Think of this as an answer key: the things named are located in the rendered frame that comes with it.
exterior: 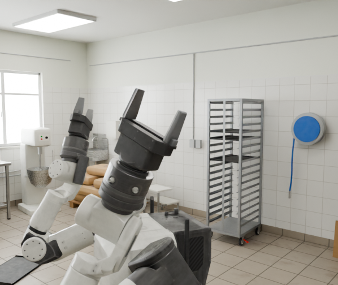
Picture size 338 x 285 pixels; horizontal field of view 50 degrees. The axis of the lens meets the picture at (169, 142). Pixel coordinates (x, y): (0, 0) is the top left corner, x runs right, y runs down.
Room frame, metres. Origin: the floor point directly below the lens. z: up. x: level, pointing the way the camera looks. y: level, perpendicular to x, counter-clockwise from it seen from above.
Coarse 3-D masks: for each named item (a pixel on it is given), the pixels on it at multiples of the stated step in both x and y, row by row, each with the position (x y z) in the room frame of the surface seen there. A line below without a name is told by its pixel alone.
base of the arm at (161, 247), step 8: (160, 240) 0.86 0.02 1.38; (168, 240) 0.81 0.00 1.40; (144, 248) 0.88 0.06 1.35; (152, 248) 0.83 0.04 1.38; (160, 248) 0.79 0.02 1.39; (168, 248) 0.80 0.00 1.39; (136, 256) 0.85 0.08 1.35; (144, 256) 0.80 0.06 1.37; (152, 256) 0.78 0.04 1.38; (160, 256) 0.78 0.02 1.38; (128, 264) 0.83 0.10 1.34; (136, 264) 0.81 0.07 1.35; (144, 264) 0.79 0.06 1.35; (152, 264) 0.78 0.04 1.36
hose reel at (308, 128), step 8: (296, 120) 4.52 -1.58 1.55; (304, 120) 4.46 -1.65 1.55; (312, 120) 4.40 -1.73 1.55; (320, 120) 4.35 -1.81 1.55; (296, 128) 4.52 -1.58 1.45; (304, 128) 4.45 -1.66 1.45; (312, 128) 4.39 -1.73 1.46; (320, 128) 4.34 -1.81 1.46; (296, 136) 4.52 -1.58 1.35; (304, 136) 4.45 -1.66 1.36; (312, 136) 4.39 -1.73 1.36; (320, 136) 4.34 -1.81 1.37; (304, 144) 4.48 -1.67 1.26; (312, 144) 4.41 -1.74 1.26
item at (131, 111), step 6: (138, 90) 0.69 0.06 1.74; (144, 90) 0.70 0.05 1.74; (132, 96) 0.69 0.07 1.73; (138, 96) 0.69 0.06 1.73; (132, 102) 0.69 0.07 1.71; (138, 102) 0.70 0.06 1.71; (126, 108) 0.69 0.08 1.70; (132, 108) 0.69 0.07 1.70; (138, 108) 0.71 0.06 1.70; (126, 114) 0.69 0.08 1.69; (132, 114) 0.70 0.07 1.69
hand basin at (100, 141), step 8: (112, 120) 6.85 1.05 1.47; (112, 128) 6.81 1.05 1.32; (96, 136) 7.15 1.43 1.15; (104, 136) 7.13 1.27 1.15; (112, 136) 6.82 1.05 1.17; (96, 144) 7.29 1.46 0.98; (104, 144) 7.13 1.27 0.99; (88, 152) 6.90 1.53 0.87; (96, 152) 6.86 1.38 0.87; (104, 152) 7.00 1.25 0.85; (96, 160) 6.86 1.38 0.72
